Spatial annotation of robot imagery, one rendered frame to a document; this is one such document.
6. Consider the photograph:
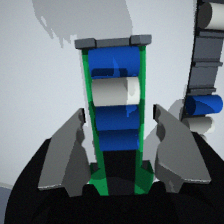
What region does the blue cylinder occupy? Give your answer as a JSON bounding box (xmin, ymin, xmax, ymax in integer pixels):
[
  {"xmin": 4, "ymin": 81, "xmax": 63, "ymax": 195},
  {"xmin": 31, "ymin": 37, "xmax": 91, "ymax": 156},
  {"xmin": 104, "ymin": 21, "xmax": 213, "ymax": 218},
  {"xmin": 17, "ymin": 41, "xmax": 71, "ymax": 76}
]
[
  {"xmin": 99, "ymin": 129, "xmax": 139, "ymax": 151},
  {"xmin": 185, "ymin": 95, "xmax": 223, "ymax": 115},
  {"xmin": 88, "ymin": 46, "xmax": 140, "ymax": 79},
  {"xmin": 95, "ymin": 104, "xmax": 139, "ymax": 131}
]

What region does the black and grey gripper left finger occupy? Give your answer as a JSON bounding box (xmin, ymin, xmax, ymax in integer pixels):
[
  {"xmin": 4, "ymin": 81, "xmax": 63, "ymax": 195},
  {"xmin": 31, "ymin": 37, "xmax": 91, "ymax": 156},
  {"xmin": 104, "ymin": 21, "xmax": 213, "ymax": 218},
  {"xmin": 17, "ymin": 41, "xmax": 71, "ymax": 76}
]
[{"xmin": 4, "ymin": 108, "xmax": 91, "ymax": 224}]

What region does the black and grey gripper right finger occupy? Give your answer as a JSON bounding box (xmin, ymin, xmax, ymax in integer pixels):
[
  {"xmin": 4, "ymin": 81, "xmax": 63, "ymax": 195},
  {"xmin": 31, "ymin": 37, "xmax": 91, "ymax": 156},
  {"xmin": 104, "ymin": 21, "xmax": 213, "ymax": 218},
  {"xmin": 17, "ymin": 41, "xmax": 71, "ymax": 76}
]
[{"xmin": 153, "ymin": 104, "xmax": 224, "ymax": 218}]

